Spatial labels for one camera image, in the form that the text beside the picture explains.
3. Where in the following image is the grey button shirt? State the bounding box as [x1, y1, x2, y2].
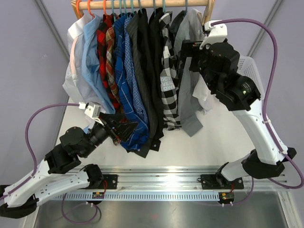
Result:
[174, 11, 203, 137]

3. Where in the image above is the white dress shirt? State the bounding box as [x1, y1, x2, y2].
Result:
[63, 16, 98, 103]

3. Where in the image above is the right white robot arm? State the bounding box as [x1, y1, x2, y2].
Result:
[180, 40, 296, 188]

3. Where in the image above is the grey-blue plastic hanger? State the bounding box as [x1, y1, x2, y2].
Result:
[185, 0, 189, 13]

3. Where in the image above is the black white checked shirt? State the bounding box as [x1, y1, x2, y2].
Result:
[159, 11, 181, 130]

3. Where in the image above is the wooden rack left leg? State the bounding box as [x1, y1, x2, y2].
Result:
[71, 0, 84, 19]

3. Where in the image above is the aluminium mounting rail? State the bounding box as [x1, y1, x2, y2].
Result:
[71, 166, 292, 190]

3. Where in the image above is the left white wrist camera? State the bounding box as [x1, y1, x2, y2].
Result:
[78, 102, 104, 126]

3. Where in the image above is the red black plaid shirt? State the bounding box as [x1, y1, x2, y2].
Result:
[96, 15, 120, 112]

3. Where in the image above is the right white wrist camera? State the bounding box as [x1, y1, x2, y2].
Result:
[199, 20, 228, 49]

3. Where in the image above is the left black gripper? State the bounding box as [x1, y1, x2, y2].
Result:
[81, 112, 139, 158]

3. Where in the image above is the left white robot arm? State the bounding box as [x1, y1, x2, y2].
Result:
[0, 114, 138, 219]

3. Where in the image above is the blue checked shirt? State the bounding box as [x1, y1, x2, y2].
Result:
[123, 17, 149, 136]

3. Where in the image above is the wooden rack right leg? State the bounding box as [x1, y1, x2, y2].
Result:
[202, 0, 215, 24]

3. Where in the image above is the white plastic basket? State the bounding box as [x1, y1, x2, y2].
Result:
[237, 56, 265, 100]

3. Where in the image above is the slotted cable duct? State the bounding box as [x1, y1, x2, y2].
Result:
[53, 191, 219, 201]

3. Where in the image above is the dark grey pinstripe shirt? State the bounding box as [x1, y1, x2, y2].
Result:
[126, 13, 159, 158]

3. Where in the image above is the blue striped shirt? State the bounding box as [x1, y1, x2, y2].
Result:
[114, 14, 148, 152]

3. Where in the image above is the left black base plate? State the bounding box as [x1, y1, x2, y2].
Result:
[85, 174, 118, 190]

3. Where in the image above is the orange hanger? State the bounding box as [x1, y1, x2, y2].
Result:
[76, 0, 85, 18]
[103, 0, 108, 16]
[87, 0, 95, 19]

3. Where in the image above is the light blue shirt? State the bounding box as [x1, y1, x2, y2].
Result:
[82, 15, 115, 114]

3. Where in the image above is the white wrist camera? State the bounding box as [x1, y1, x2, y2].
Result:
[199, 20, 228, 49]
[78, 102, 104, 126]

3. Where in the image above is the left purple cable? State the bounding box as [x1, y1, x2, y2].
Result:
[0, 103, 81, 200]

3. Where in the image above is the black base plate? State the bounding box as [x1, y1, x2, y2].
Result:
[85, 174, 118, 190]
[198, 174, 244, 190]

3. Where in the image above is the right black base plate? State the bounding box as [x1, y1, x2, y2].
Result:
[198, 174, 244, 190]

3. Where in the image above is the wooden rack leg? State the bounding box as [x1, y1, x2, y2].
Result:
[202, 0, 215, 24]
[71, 0, 84, 19]

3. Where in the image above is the white t-shirt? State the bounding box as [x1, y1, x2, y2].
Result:
[188, 9, 212, 115]

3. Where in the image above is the wooden clothes rail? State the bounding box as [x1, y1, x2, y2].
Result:
[71, 0, 214, 10]

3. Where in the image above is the purple cable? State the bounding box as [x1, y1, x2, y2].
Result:
[0, 103, 81, 200]
[211, 18, 304, 190]

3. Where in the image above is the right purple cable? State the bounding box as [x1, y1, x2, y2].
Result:
[211, 18, 304, 190]

